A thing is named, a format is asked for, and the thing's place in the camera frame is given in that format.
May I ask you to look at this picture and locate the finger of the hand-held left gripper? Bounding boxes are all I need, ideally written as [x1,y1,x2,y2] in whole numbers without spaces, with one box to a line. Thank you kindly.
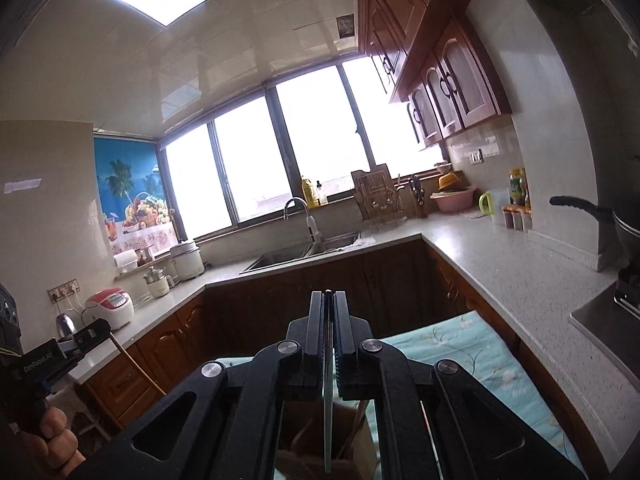
[74,321,113,353]

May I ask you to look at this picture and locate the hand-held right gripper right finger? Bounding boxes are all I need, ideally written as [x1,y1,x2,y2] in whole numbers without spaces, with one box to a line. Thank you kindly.
[332,290,588,480]

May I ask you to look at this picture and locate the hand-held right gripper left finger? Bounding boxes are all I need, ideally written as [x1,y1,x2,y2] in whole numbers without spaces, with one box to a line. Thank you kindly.
[80,290,327,480]

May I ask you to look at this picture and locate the metal chopstick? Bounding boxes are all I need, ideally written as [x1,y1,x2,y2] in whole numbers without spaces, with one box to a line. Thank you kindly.
[323,287,333,475]

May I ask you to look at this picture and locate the wooden utensil holder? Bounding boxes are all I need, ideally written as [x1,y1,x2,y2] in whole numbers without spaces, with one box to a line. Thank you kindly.
[274,400,378,480]

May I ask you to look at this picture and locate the person's left hand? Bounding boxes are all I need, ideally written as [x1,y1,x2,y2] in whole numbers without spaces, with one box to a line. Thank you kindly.
[14,406,87,480]

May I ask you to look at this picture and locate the steel electric kettle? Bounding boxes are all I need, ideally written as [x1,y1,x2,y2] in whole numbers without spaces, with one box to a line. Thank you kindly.
[55,311,84,338]

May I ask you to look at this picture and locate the red and white rice cooker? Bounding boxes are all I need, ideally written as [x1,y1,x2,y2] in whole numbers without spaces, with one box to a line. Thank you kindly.
[82,287,136,331]

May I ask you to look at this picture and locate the white plastic container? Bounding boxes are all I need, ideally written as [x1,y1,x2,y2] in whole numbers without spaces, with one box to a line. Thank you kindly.
[114,249,139,275]

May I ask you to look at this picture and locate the small white kitchen appliance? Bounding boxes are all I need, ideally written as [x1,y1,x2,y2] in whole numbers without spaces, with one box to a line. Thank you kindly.
[143,266,171,299]

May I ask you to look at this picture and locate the white plastic stool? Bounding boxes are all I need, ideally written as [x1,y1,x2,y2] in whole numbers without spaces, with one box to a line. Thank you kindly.
[75,385,121,442]

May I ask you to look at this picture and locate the wooden base cabinets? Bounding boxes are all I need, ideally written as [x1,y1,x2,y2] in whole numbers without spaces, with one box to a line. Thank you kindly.
[75,237,606,480]

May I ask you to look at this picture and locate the steel sink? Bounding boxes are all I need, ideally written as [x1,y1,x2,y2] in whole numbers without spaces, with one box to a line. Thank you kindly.
[239,230,363,275]

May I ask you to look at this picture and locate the teal floral tablecloth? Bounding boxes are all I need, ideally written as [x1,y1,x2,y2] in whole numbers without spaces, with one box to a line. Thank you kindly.
[215,310,586,480]

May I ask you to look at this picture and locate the chrome faucet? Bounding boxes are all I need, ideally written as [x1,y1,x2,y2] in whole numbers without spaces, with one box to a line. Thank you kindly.
[283,197,321,244]

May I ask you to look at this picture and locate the fruit print roller blind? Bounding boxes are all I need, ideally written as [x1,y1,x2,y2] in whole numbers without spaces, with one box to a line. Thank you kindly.
[94,134,178,261]

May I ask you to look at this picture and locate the yellow oil bottle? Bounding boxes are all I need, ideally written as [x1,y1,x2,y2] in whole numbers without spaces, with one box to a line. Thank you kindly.
[300,176,321,208]

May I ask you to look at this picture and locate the wooden cutting board rack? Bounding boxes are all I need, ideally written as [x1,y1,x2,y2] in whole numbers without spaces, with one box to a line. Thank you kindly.
[350,164,396,221]

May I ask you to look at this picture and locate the knife block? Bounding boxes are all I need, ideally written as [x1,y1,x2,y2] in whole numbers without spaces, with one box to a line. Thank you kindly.
[410,174,430,218]

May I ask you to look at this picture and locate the pink basin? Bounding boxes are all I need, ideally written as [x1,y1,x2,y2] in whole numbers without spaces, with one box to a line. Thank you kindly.
[431,185,477,213]

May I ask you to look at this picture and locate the kitchen window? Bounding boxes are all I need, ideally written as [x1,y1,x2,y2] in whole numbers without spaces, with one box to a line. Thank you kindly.
[157,55,448,241]

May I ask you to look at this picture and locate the green cap sauce bottle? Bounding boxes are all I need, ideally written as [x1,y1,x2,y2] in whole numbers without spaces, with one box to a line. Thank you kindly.
[509,167,523,211]

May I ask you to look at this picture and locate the gas stove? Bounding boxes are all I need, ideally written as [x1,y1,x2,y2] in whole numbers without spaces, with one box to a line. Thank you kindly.
[570,260,640,361]

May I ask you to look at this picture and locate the black wok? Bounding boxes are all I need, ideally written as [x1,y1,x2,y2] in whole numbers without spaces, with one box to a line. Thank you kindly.
[550,195,640,261]

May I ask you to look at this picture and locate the wire dish rack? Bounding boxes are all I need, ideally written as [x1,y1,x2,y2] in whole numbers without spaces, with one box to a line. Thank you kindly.
[357,180,407,226]

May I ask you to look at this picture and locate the white cup green handle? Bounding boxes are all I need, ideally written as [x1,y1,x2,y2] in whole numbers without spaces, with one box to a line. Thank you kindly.
[479,187,511,216]

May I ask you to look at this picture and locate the arched door wooden wall cabinet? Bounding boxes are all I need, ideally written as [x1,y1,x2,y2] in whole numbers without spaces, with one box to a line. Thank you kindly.
[390,0,512,151]

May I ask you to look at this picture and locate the tall wooden wall cabinet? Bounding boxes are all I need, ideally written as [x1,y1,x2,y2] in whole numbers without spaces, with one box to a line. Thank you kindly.
[356,0,441,93]

